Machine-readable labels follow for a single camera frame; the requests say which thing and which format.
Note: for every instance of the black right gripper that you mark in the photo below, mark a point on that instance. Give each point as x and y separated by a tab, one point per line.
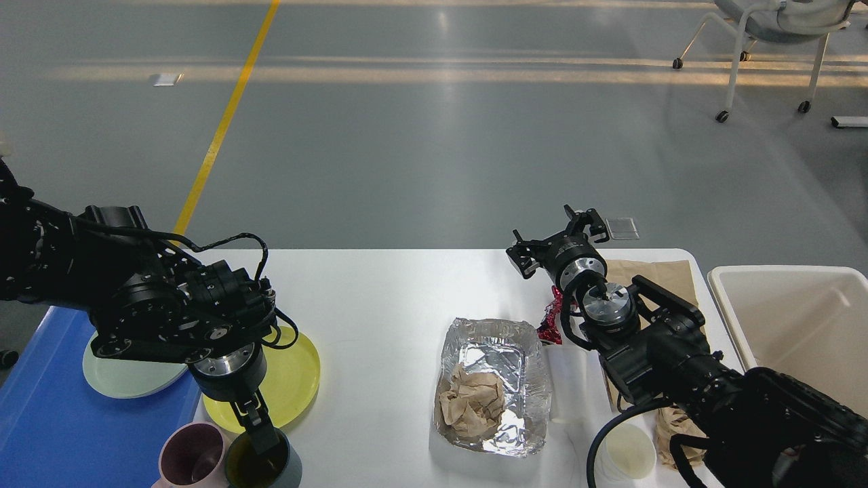
571	262

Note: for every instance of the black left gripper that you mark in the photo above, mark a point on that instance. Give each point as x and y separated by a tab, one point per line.
235	379

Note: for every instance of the dark teal mug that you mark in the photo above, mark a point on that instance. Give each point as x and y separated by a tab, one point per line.
279	467

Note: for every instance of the pink mug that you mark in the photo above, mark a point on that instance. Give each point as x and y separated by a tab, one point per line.
194	456

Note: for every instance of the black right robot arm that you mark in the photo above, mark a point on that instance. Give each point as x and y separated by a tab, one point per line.
760	428

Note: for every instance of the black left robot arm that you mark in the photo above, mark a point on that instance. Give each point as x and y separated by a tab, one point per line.
149	298

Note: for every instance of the yellow plate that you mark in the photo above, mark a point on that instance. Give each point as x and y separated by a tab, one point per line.
290	385

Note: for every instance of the floor outlet plate right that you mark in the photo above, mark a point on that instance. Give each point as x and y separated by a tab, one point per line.
622	228

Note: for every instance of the floor outlet plate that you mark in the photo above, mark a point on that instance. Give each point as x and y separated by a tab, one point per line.
622	228
165	79

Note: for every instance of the red snack wrapper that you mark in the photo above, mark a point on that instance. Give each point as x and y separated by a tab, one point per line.
548	331

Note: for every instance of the brown paper bag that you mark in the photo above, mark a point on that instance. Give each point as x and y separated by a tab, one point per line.
677	278

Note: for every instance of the pale green plate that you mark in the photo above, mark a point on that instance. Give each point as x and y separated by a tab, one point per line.
122	379

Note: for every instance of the aluminium foil tray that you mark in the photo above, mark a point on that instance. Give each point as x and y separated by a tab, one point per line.
511	350

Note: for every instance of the crumpled brown paper ball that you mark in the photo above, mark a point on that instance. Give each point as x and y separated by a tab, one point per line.
473	404

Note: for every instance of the blue plastic tray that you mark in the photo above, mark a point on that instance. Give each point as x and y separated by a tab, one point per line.
57	431

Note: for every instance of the white paper cup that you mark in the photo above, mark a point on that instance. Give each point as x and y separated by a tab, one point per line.
625	453

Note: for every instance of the white plastic bin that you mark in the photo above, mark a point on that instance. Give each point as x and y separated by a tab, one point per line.
809	322

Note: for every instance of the grey office chair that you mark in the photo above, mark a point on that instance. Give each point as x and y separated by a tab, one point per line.
777	22

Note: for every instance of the white object far right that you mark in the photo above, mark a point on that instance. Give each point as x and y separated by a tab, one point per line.
849	121

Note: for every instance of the floor outlet plate left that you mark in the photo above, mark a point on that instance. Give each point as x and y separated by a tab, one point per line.
165	79

